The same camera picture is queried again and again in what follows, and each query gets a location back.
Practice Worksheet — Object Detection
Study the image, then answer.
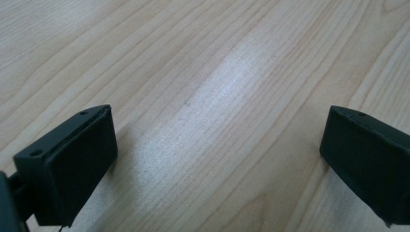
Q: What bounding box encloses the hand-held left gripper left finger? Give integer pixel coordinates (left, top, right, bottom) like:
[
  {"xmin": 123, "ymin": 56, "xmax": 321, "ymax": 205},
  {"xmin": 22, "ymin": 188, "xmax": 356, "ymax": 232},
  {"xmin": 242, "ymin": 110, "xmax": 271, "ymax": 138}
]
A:
[{"xmin": 13, "ymin": 103, "xmax": 119, "ymax": 228}]

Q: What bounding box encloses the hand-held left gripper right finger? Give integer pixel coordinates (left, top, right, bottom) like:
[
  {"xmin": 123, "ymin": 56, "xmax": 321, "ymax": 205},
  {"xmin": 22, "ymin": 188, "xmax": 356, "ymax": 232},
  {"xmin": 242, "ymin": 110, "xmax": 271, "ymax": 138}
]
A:
[{"xmin": 319, "ymin": 104, "xmax": 410, "ymax": 228}]

